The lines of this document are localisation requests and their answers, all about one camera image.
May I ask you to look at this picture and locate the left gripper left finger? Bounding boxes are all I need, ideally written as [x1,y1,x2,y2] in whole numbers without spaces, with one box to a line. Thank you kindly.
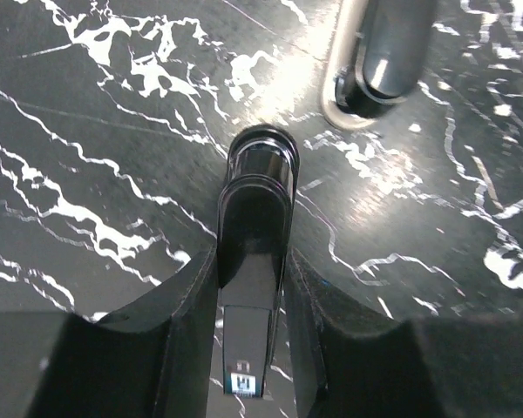
[29,247,218,417]

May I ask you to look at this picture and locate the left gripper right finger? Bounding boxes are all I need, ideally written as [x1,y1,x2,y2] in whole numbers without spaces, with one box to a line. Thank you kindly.
[284,250,444,417]

